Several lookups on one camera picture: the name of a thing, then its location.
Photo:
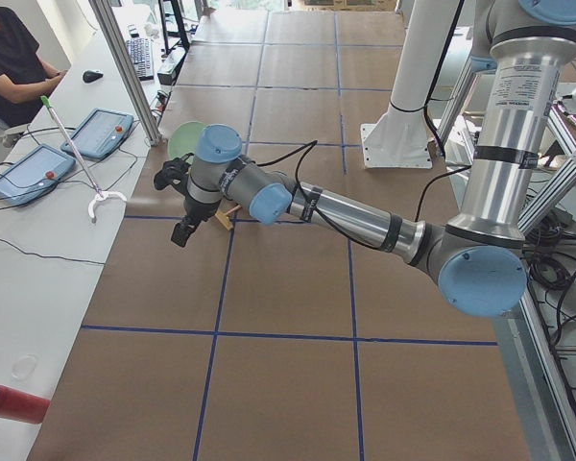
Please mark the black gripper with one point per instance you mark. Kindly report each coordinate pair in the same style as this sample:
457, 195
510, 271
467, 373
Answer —
192, 209

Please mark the light green round plate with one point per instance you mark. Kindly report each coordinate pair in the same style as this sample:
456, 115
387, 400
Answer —
184, 139

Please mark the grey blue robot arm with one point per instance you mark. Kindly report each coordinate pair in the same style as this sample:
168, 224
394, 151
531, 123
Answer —
473, 258

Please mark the wooden dish rack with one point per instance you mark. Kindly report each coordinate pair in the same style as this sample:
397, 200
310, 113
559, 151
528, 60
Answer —
224, 217

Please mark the white reacher grabber tool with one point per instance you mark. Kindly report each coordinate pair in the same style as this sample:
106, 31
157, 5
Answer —
100, 194

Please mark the blue teach pendant far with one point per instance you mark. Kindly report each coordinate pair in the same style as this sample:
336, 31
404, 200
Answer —
101, 133

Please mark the blue teach pendant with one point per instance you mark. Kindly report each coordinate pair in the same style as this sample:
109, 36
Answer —
34, 175
101, 133

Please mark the blue teach pendant near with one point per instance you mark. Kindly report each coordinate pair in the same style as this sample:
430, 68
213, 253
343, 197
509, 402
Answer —
34, 175

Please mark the black computer mouse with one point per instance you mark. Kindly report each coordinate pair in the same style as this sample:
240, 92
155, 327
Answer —
90, 76

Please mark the black keyboard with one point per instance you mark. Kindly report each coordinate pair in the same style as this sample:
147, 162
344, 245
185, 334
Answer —
140, 51

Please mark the person in black shirt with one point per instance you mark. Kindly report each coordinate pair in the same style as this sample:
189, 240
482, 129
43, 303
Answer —
24, 76

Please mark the red cylinder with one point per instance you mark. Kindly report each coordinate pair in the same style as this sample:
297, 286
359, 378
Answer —
22, 407

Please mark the aluminium frame post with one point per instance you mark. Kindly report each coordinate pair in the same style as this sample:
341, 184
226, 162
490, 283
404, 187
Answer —
110, 28

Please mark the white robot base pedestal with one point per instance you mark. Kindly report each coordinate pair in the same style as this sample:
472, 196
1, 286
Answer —
399, 138

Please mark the aluminium frame rail right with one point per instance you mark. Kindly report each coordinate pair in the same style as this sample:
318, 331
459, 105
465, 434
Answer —
538, 339

